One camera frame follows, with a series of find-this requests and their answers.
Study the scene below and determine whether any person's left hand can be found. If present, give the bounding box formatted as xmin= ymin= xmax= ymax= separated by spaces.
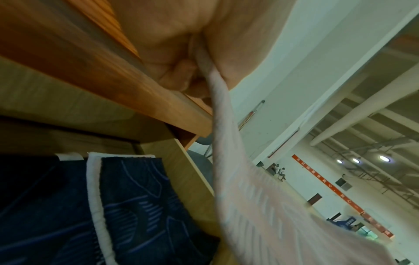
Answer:
xmin=111 ymin=0 xmax=297 ymax=100

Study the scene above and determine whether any wooden drawer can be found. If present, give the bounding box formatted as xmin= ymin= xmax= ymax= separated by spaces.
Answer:
xmin=0 ymin=55 xmax=241 ymax=265

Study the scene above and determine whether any pink cloth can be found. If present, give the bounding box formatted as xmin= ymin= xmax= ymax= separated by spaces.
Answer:
xmin=188 ymin=33 xmax=395 ymax=265

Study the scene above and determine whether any brown wooden desk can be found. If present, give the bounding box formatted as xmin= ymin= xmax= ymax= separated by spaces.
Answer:
xmin=0 ymin=0 xmax=214 ymax=138

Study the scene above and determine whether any wooden mop stick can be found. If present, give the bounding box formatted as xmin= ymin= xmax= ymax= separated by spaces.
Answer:
xmin=237 ymin=99 xmax=266 ymax=131

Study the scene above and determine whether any black padded metal chair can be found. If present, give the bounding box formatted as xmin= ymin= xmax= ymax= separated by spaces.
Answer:
xmin=185 ymin=136 xmax=214 ymax=179

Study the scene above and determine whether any blue sign board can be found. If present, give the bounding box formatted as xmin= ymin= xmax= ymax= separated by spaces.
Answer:
xmin=333 ymin=215 xmax=358 ymax=230

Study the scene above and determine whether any red wall pipe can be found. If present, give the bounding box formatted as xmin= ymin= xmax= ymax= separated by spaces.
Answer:
xmin=267 ymin=127 xmax=301 ymax=159

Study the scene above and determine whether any red wall banner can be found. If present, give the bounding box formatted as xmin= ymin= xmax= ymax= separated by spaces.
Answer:
xmin=291 ymin=154 xmax=396 ymax=238

